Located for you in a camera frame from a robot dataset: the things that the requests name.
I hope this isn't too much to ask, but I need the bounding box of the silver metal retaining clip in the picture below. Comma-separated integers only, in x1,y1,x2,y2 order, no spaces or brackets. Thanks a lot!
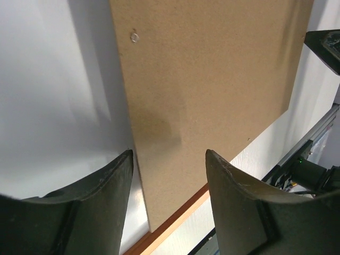
130,32,140,44

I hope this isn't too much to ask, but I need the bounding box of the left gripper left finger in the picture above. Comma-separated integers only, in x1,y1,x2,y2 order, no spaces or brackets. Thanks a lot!
1,150,133,254

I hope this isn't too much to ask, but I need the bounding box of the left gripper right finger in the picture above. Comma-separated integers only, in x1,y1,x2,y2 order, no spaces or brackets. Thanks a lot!
206,150,339,254

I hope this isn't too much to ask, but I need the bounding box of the aluminium front rail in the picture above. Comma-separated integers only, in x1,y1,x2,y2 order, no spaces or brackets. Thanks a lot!
262,104,339,189

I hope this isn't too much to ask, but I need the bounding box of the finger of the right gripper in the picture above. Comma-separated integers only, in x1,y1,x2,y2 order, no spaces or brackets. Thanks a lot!
305,29,339,74

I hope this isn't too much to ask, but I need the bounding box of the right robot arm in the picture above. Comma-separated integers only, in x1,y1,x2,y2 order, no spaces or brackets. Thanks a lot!
292,29,339,196

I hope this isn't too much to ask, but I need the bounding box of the brown frame backing board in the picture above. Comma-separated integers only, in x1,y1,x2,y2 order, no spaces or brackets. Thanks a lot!
110,1,313,231

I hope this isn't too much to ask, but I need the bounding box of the orange wooden picture frame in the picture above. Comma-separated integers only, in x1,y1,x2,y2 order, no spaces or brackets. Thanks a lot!
124,184,210,255

